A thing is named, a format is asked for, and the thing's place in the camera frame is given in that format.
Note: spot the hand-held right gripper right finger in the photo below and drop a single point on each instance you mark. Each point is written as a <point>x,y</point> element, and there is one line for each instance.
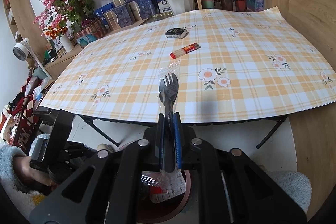
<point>178,140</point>

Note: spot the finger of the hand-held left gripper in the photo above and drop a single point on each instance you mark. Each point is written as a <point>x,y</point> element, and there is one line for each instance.
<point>78,151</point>

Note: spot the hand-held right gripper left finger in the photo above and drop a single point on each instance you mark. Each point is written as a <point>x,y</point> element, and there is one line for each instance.
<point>160,140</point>

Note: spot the black fork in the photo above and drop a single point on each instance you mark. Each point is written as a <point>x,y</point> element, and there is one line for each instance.
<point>168,92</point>

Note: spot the brown plastic bin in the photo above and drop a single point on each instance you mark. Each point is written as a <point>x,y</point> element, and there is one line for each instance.
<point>181,209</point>

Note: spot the person's left forearm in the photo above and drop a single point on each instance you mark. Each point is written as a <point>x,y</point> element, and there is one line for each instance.
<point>8,161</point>

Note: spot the person's left hand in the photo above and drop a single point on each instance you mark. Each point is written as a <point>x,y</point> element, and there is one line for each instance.
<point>29,174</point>

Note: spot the black case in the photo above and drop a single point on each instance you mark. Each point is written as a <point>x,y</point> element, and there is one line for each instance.
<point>63,121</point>

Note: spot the pile of colourful cloth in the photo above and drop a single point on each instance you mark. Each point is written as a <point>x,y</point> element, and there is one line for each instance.
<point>23,98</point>

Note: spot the plaid floral tablecloth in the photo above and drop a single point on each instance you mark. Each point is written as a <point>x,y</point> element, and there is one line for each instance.
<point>249,87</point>

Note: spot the red stick packet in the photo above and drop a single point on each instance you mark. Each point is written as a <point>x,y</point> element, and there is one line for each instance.
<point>185,50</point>

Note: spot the wooden sideboard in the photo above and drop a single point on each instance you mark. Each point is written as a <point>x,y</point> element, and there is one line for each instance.
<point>65,56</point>

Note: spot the row of small brown bottles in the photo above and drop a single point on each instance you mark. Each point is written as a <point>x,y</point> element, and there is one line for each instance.
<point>61,52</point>

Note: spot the white desk fan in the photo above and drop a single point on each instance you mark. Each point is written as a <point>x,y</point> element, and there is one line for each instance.
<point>21,50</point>

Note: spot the small black packet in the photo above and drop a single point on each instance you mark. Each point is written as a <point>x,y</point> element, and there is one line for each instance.
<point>176,33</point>

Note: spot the orange flowers in white vase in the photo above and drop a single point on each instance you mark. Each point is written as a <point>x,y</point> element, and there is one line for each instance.
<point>67,43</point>

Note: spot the light blue fluffy cloth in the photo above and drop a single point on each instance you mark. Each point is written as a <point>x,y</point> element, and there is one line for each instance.
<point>288,184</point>

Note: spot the gold tray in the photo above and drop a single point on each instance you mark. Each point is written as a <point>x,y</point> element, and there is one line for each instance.
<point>157,16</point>

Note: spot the striped basket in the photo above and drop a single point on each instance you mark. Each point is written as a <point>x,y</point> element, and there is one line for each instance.
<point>92,28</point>

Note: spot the white and blue box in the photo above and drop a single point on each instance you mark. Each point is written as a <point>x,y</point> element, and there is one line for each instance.
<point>164,6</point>

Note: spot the royal blue box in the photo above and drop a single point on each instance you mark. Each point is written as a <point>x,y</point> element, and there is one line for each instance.
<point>103,10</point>

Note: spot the brown glass cup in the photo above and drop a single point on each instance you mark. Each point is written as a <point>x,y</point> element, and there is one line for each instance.
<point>227,5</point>

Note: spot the wooden bookshelf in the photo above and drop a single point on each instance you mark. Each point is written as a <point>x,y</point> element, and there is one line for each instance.
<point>23,8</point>

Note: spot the red paper cup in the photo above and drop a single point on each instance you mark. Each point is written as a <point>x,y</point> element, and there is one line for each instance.
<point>240,3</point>

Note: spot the purple box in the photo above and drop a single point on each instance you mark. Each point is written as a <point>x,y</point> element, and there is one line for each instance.
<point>254,2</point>

